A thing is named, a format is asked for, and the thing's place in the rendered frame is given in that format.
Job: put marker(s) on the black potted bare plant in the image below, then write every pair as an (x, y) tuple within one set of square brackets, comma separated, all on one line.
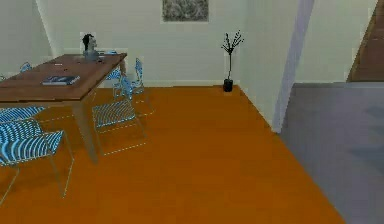
[(229, 63)]

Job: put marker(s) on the grey bust statue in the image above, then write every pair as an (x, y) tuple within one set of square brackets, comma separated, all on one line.
[(90, 48)]

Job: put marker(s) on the brown wooden dining table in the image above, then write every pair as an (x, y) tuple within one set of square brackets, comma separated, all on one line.
[(71, 75)]

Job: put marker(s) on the blue book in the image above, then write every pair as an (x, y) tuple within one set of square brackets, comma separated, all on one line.
[(61, 80)]

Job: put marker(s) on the brown wooden door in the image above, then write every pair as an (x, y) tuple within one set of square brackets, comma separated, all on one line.
[(369, 50)]

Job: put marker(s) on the grey framed wall picture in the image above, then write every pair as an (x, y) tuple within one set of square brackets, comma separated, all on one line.
[(185, 10)]

